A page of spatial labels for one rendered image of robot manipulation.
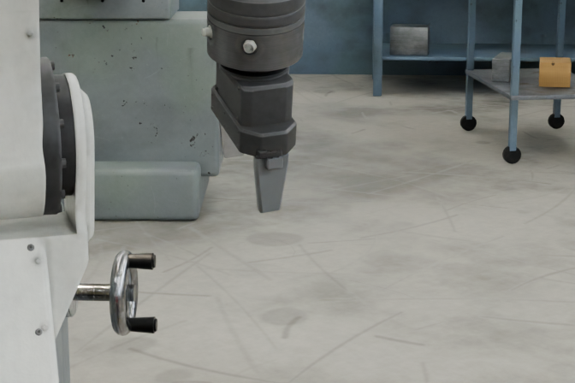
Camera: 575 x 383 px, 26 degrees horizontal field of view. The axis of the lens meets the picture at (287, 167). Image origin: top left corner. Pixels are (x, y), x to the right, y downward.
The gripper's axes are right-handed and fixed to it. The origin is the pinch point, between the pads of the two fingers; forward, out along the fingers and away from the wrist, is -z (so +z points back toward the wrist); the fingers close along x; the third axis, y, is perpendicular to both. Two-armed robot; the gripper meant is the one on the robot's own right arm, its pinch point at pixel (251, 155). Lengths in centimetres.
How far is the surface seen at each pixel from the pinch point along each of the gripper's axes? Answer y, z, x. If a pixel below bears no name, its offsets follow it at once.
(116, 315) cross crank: 6, -42, 34
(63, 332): 10, -57, 50
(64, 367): 11, -62, 48
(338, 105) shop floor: -222, -263, 473
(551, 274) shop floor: -168, -168, 177
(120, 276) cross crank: 5, -38, 36
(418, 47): -282, -246, 498
